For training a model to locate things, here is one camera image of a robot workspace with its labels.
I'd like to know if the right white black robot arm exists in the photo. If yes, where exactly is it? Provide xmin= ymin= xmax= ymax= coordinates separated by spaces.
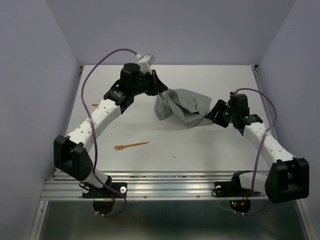
xmin=206 ymin=92 xmax=310 ymax=204

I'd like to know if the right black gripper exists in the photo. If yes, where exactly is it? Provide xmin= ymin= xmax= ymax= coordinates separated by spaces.
xmin=203 ymin=99 xmax=236 ymax=128

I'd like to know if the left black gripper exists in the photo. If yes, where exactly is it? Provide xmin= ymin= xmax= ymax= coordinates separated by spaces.
xmin=131 ymin=69 xmax=168 ymax=97

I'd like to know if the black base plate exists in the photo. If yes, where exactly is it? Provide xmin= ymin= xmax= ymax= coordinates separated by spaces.
xmin=79 ymin=182 xmax=128 ymax=199
xmin=211 ymin=181 xmax=260 ymax=198

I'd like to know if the aluminium rail frame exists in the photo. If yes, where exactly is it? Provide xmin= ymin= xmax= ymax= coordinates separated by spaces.
xmin=29 ymin=64 xmax=316 ymax=240

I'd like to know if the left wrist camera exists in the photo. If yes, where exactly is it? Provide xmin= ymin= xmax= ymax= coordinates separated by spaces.
xmin=135 ymin=53 xmax=155 ymax=74

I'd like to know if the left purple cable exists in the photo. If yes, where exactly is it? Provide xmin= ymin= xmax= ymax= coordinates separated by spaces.
xmin=81 ymin=48 xmax=141 ymax=218

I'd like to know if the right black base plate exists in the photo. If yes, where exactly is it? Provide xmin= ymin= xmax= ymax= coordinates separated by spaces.
xmin=211 ymin=181 xmax=260 ymax=198

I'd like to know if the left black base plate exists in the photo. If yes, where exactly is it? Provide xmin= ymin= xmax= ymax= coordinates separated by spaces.
xmin=79 ymin=182 xmax=128 ymax=199

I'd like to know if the orange plastic fork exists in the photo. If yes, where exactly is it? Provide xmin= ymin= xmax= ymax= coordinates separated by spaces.
xmin=114 ymin=141 xmax=149 ymax=151

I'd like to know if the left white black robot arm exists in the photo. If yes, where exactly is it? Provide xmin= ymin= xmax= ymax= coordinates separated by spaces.
xmin=53 ymin=63 xmax=168 ymax=197

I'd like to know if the grey cloth napkin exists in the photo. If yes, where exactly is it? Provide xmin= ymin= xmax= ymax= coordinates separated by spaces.
xmin=154 ymin=88 xmax=212 ymax=128

